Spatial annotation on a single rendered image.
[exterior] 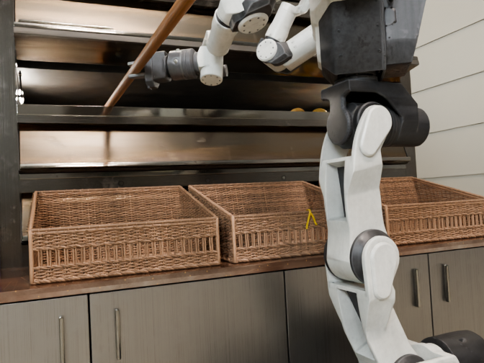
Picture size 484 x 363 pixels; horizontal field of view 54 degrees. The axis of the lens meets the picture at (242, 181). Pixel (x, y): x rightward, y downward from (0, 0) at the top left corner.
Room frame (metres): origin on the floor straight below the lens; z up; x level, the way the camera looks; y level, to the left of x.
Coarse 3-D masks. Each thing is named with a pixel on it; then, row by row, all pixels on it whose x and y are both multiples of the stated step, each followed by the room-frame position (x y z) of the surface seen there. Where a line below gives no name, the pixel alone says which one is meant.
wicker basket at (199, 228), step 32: (64, 192) 1.76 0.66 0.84; (96, 192) 1.80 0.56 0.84; (128, 192) 1.84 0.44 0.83; (160, 192) 1.89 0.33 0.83; (32, 224) 1.35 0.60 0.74; (64, 224) 1.73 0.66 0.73; (96, 224) 1.77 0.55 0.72; (128, 224) 1.39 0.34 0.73; (160, 224) 1.43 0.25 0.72; (192, 224) 1.46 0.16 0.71; (32, 256) 1.30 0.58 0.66; (64, 256) 1.33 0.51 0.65; (96, 256) 1.74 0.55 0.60; (128, 256) 1.77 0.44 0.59; (160, 256) 1.42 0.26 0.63; (192, 256) 1.46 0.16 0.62
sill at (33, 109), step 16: (32, 112) 1.75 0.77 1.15; (48, 112) 1.77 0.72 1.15; (64, 112) 1.80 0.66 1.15; (80, 112) 1.82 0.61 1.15; (96, 112) 1.84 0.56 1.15; (112, 112) 1.87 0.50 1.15; (128, 112) 1.89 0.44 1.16; (144, 112) 1.91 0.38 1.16; (160, 112) 1.94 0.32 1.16; (176, 112) 1.97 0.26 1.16; (192, 112) 1.99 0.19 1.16; (208, 112) 2.02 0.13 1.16; (224, 112) 2.05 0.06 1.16; (240, 112) 2.08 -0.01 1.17; (256, 112) 2.11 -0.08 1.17; (272, 112) 2.14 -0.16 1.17; (288, 112) 2.17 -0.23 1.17; (304, 112) 2.20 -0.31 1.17; (320, 112) 2.24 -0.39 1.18
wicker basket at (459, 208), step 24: (384, 192) 2.30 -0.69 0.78; (408, 192) 2.35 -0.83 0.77; (432, 192) 2.26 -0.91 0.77; (456, 192) 2.13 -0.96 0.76; (384, 216) 1.77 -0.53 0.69; (408, 216) 1.80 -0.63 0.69; (432, 216) 1.84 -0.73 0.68; (456, 216) 1.89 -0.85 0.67; (480, 216) 1.94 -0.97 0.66; (408, 240) 1.80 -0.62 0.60; (432, 240) 1.83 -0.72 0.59
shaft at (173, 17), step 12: (180, 0) 0.92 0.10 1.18; (192, 0) 0.90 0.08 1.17; (168, 12) 1.00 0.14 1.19; (180, 12) 0.96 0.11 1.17; (168, 24) 1.03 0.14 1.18; (156, 36) 1.11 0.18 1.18; (144, 48) 1.22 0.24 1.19; (156, 48) 1.18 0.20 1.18; (144, 60) 1.28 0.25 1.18; (132, 72) 1.40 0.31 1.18; (120, 84) 1.57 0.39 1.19; (120, 96) 1.70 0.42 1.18
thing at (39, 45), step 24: (24, 48) 1.71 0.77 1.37; (48, 48) 1.72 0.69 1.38; (72, 48) 1.75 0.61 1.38; (96, 48) 1.77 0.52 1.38; (120, 48) 1.79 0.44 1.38; (168, 48) 1.83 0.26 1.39; (240, 48) 1.92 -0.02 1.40; (240, 72) 2.12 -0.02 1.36; (264, 72) 2.16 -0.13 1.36; (312, 72) 2.22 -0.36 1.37
